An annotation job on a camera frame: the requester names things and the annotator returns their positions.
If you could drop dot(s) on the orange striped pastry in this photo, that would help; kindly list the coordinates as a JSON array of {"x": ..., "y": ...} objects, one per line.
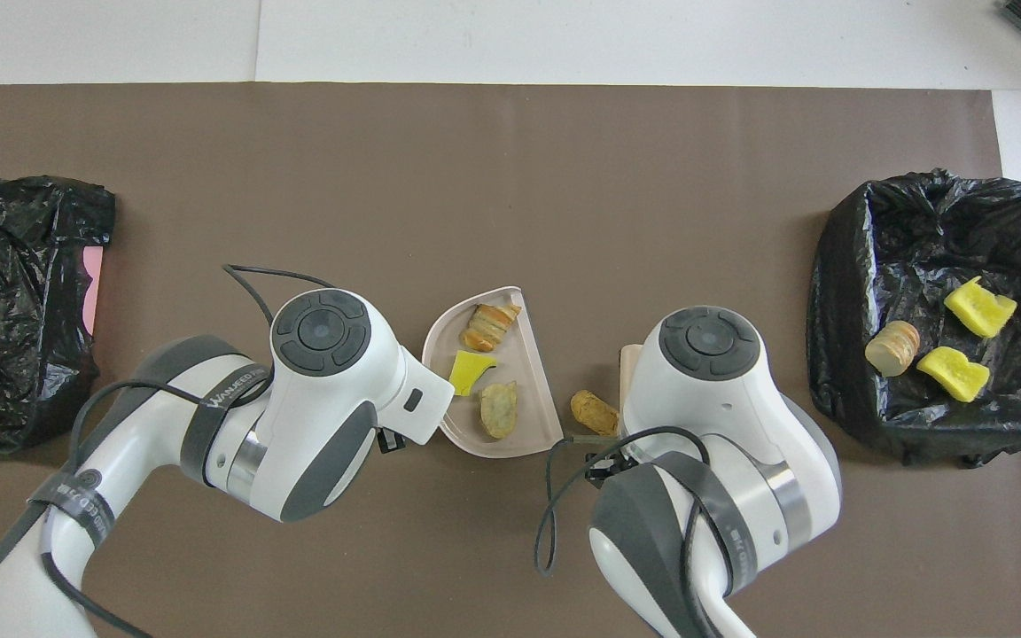
[{"x": 488, "y": 326}]

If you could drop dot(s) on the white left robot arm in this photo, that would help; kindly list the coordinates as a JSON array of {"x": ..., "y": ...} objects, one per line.
[{"x": 324, "y": 399}]

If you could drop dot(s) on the pale layered bread chunk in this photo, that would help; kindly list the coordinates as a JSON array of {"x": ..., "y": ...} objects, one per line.
[{"x": 892, "y": 347}]

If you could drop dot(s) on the pink bin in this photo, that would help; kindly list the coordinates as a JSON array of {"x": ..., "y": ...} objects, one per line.
[{"x": 94, "y": 288}]

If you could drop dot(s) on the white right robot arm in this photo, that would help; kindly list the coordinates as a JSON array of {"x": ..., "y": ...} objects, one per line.
[{"x": 705, "y": 425}]

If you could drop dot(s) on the small yellow sponge wedge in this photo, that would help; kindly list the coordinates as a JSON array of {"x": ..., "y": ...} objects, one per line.
[{"x": 468, "y": 372}]

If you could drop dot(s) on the brown bread roll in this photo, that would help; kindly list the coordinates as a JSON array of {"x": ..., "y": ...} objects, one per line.
[{"x": 595, "y": 413}]

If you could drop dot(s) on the beige hand brush black bristles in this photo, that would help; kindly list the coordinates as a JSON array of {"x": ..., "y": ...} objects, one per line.
[{"x": 628, "y": 372}]

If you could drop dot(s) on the black trash bag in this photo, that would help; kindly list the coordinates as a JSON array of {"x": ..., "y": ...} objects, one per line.
[{"x": 5, "y": 292}]

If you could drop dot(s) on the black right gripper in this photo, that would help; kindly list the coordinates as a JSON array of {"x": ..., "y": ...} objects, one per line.
[{"x": 610, "y": 465}]

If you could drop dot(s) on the black bag lined bin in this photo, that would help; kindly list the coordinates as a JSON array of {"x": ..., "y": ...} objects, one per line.
[{"x": 918, "y": 257}]

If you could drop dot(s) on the yellow sponge piece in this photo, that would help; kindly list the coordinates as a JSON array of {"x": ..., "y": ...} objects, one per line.
[
  {"x": 954, "y": 372},
  {"x": 978, "y": 307}
]

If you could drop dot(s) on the beige plastic dustpan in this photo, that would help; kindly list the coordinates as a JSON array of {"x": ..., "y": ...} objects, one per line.
[{"x": 519, "y": 425}]

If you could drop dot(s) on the small beige bread chunk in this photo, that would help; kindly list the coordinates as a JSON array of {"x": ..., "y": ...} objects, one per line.
[{"x": 499, "y": 409}]

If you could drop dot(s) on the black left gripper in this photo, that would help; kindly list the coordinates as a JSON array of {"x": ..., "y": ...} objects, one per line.
[{"x": 389, "y": 440}]

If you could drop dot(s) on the brown table mat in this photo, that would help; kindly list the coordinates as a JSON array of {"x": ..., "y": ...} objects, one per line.
[{"x": 475, "y": 159}]

